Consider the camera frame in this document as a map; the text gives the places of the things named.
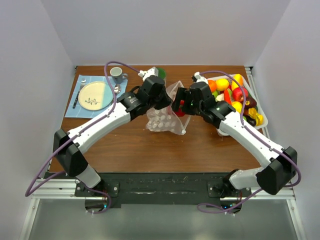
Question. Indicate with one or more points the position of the black-handled fork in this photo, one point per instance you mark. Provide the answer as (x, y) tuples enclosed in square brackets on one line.
[(82, 84)]

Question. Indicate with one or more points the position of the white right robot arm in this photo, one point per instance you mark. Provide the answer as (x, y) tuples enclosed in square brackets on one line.
[(277, 164)]

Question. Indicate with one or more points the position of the green apple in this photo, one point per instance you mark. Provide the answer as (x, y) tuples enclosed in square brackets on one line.
[(215, 93)]

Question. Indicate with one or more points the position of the orange tangerine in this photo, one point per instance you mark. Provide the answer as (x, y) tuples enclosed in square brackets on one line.
[(212, 85)]

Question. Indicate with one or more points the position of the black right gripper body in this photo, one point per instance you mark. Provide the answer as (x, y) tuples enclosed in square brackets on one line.
[(184, 94)]

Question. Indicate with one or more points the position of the black-handled spoon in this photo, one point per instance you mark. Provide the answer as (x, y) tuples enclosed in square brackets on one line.
[(117, 89)]

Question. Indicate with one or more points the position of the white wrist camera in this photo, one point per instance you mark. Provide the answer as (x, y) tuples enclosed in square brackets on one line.
[(197, 77), (144, 74)]

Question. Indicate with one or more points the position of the white perforated plastic basket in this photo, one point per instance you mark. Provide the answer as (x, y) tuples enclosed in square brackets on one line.
[(250, 86)]

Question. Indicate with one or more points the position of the dark purple mangosteen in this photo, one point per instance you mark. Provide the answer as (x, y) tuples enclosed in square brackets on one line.
[(250, 103)]

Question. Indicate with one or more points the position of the clear polka-dot zip bag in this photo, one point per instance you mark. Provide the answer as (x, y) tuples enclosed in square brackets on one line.
[(165, 120)]

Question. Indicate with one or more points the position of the pale green cabbage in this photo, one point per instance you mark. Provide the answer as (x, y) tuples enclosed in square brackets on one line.
[(220, 97)]

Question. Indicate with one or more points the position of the yellow bell pepper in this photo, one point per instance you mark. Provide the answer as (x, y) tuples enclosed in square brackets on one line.
[(252, 112)]

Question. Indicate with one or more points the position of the blue checked placemat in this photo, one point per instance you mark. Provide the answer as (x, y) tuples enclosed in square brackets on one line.
[(79, 111)]

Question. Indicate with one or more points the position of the red apple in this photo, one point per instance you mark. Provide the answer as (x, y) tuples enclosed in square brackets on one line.
[(239, 93)]

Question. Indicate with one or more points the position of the grey ceramic mug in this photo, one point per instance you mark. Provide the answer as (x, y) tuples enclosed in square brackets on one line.
[(117, 75)]

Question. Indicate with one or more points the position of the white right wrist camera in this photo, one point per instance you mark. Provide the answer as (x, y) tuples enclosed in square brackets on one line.
[(197, 77)]

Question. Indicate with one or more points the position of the red bell pepper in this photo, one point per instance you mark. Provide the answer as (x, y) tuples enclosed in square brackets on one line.
[(178, 111)]

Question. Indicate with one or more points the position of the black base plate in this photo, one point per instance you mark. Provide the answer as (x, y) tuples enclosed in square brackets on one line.
[(184, 188)]

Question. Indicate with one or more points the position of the cream and blue plate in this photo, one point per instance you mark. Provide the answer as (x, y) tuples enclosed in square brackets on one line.
[(95, 96)]

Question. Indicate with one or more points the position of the green-lined floral mug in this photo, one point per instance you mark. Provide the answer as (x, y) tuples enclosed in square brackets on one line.
[(162, 73)]

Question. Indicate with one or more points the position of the yellow lemon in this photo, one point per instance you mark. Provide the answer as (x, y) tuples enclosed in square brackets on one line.
[(222, 84)]

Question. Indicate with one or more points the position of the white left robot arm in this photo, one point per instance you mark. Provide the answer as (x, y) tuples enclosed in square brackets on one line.
[(69, 147)]

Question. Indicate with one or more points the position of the yellow-orange mango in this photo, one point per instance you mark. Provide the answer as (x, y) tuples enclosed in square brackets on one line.
[(237, 81)]

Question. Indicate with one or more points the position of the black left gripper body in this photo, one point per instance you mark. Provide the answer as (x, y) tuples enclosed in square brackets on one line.
[(161, 102)]

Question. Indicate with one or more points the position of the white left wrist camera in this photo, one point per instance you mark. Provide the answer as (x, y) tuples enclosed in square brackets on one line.
[(144, 74)]

